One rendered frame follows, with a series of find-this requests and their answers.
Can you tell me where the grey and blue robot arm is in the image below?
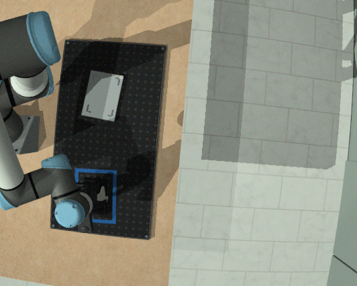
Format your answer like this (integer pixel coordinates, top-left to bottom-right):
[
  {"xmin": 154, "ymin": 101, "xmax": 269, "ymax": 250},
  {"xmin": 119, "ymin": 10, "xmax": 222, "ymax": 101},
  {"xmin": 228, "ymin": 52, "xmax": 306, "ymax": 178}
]
[{"xmin": 0, "ymin": 11, "xmax": 93, "ymax": 233}]

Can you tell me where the blue tape outline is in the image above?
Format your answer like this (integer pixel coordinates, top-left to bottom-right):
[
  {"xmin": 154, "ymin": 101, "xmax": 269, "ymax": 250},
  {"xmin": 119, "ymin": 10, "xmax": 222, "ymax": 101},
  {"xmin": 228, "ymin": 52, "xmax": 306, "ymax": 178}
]
[{"xmin": 75, "ymin": 169, "xmax": 117, "ymax": 224}]

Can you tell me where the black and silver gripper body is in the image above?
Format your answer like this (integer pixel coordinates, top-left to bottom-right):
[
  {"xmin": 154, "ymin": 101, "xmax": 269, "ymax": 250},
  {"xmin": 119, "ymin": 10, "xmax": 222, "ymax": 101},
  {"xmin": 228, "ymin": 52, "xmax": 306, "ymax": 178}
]
[{"xmin": 77, "ymin": 182, "xmax": 99, "ymax": 209}]

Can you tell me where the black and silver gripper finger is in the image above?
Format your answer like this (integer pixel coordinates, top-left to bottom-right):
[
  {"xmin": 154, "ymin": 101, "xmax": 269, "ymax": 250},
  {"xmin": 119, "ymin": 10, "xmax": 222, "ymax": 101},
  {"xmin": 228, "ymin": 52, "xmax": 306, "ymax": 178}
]
[{"xmin": 97, "ymin": 186, "xmax": 108, "ymax": 208}]

